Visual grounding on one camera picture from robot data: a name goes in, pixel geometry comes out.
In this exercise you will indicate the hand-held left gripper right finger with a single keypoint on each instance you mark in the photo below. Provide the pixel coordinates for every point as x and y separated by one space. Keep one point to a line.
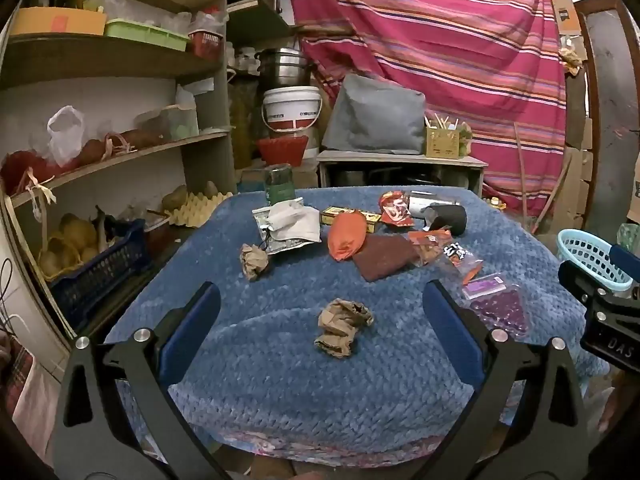
452 330

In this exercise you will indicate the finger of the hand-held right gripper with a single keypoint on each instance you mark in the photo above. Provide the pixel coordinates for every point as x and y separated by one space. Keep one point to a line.
626 262
580 282

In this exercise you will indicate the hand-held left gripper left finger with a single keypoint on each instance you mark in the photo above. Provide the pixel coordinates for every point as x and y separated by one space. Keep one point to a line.
192 330

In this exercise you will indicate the light blue plastic basket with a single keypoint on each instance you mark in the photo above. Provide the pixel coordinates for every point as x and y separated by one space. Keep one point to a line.
585 250

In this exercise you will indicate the purple bead package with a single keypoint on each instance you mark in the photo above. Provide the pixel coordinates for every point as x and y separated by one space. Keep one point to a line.
500 310

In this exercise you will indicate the clear red printed wrapper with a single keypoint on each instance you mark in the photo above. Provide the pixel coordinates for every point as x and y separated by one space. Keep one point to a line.
462 262

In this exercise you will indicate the brown snack wrapper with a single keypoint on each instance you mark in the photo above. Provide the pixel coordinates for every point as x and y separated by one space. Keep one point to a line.
425 245

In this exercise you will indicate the small brown paper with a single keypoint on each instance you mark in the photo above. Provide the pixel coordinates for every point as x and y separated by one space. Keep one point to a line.
254 262

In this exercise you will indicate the brown pouch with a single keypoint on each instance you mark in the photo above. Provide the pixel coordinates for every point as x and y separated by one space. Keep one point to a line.
385 257

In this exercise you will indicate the large brown paper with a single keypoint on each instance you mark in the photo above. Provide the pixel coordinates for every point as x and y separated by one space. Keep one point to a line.
340 327

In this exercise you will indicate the silver foil packet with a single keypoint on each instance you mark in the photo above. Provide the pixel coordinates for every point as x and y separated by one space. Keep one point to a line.
282 246

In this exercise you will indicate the red snack packet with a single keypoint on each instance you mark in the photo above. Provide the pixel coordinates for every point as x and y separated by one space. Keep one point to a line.
395 210

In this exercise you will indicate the orange packet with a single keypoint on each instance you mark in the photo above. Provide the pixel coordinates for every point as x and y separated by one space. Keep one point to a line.
346 237

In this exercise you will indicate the white face mask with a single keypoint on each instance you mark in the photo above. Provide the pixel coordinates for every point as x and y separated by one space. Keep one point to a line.
295 222

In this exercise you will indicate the green plastic bag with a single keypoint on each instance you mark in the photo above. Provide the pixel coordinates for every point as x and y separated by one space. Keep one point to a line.
629 237

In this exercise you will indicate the blue knitted blanket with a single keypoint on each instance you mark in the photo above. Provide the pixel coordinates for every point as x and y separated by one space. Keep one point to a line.
280 370

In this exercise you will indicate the blue plastic crate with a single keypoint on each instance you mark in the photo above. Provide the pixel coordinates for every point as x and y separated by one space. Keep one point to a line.
100 280

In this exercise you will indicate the clear jar of nuts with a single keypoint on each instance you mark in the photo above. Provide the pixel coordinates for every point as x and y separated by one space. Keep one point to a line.
445 217

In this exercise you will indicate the yellow egg tray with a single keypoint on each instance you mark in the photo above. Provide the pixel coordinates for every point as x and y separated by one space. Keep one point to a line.
200 207

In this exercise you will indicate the green tall jar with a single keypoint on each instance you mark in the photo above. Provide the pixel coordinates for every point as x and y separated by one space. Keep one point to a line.
279 187

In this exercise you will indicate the small yellow box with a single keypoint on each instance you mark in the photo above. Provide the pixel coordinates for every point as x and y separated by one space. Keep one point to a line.
330 216

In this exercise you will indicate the low grey cabinet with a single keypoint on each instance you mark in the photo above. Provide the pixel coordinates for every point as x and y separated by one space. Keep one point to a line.
400 159

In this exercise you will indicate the green vegetable bundle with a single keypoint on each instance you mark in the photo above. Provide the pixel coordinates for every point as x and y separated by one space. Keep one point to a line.
465 140

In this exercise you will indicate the yellow chopstick holder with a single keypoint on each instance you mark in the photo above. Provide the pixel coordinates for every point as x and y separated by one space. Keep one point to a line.
442 142

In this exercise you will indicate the sweet potato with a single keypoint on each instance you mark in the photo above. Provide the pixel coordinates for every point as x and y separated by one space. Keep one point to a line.
142 139

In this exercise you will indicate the large yellow oil bottle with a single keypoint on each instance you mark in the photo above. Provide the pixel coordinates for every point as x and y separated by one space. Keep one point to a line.
241 135

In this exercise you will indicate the red plastic basket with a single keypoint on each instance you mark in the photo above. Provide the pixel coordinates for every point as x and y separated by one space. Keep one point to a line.
282 150

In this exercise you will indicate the clear plastic container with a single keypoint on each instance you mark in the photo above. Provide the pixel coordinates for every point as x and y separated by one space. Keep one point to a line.
165 122

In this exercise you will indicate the bunch of wooden chopsticks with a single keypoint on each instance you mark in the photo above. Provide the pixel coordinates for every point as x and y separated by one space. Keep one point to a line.
440 121

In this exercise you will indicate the grey cushion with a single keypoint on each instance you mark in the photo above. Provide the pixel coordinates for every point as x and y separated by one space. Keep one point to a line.
375 115

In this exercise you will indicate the white plastic bag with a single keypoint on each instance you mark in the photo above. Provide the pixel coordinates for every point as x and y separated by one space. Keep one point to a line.
65 132

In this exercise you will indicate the white plastic bucket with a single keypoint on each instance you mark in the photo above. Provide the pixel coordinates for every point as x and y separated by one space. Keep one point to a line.
290 107

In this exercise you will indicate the cardboard sheet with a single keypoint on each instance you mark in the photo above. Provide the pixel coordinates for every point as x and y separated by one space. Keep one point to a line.
564 5

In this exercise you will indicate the steel pot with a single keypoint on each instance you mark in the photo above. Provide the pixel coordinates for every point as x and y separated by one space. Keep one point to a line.
282 67

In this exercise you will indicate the red striped cloth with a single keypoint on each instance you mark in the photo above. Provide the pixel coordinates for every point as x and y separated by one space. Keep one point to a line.
450 35

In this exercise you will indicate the small red basket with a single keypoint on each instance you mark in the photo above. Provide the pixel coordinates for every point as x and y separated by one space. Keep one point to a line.
206 45

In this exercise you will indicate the wooden shelf unit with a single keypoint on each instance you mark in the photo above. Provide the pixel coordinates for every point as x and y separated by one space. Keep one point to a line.
100 57

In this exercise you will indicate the green plastic tray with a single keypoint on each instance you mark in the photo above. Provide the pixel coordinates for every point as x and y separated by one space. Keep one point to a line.
145 35

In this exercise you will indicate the dark wooden shelf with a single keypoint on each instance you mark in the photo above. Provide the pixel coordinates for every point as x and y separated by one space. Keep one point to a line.
260 20

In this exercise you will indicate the yellow cardboard box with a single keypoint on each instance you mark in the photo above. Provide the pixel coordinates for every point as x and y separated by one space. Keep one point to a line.
55 22

